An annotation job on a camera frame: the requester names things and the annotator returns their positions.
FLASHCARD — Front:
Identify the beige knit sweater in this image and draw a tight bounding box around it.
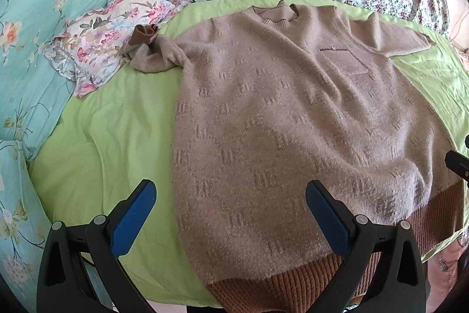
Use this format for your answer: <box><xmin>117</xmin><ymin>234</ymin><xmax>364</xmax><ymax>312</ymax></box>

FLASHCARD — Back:
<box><xmin>123</xmin><ymin>3</ymin><xmax>465</xmax><ymax>312</ymax></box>

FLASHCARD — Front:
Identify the green bed sheet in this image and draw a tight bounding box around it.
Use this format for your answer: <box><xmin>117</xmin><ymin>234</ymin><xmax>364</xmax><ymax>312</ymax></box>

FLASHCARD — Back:
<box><xmin>29</xmin><ymin>0</ymin><xmax>468</xmax><ymax>307</ymax></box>

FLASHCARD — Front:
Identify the pastel floral pillow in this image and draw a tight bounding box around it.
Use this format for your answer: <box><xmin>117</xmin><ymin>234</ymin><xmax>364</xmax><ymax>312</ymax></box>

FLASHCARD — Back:
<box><xmin>43</xmin><ymin>0</ymin><xmax>189</xmax><ymax>98</ymax></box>

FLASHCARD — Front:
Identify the teal floral quilt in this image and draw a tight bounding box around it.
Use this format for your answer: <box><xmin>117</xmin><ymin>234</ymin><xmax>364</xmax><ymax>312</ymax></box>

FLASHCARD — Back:
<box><xmin>1</xmin><ymin>0</ymin><xmax>108</xmax><ymax>312</ymax></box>

